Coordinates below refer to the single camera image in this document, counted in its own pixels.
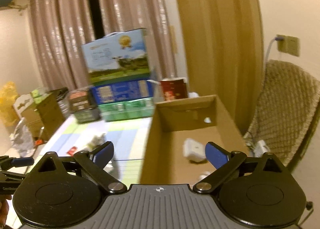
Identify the silver foil pouch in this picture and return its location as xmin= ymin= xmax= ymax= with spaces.
xmin=86 ymin=134 xmax=106 ymax=152

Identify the red snack packet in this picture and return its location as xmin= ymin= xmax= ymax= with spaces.
xmin=67 ymin=146 xmax=78 ymax=156

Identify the person's left hand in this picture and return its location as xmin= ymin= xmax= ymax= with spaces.
xmin=0 ymin=195 xmax=12 ymax=228

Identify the white charger in box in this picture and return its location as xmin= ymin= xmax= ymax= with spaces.
xmin=183 ymin=138 xmax=207 ymax=163

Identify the crumpled silver foil bag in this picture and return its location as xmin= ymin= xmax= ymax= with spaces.
xmin=10 ymin=117 xmax=34 ymax=157

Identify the checkered tablecloth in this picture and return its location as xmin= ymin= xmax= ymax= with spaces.
xmin=4 ymin=115 xmax=154 ymax=229

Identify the large brown cardboard box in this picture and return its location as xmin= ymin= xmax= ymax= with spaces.
xmin=139 ymin=95 xmax=248 ymax=185

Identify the black Honglu food box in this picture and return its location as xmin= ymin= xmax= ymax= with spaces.
xmin=68 ymin=87 xmax=101 ymax=124

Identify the brown cardboard boxes stack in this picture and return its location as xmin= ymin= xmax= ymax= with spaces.
xmin=14 ymin=87 xmax=69 ymax=141

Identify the green shrink-wrapped drink pack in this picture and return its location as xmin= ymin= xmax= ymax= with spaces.
xmin=98 ymin=97 xmax=155 ymax=122

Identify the blue milk carton box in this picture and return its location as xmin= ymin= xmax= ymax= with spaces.
xmin=91 ymin=79 xmax=153 ymax=104

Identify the yellow plastic bag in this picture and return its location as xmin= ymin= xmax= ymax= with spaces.
xmin=0 ymin=81 xmax=19 ymax=127

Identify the woven wicker chair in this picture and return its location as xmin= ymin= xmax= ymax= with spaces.
xmin=244 ymin=60 xmax=319 ymax=166

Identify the cow picture milk carton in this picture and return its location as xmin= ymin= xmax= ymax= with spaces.
xmin=81 ymin=28 xmax=151 ymax=83

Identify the beige pink curtain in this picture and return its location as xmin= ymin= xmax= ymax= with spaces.
xmin=28 ymin=0 xmax=177 ymax=90

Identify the brown wooden door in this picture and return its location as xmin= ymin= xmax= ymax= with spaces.
xmin=177 ymin=0 xmax=264 ymax=133

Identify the wall power socket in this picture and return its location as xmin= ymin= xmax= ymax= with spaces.
xmin=276 ymin=35 xmax=300 ymax=57

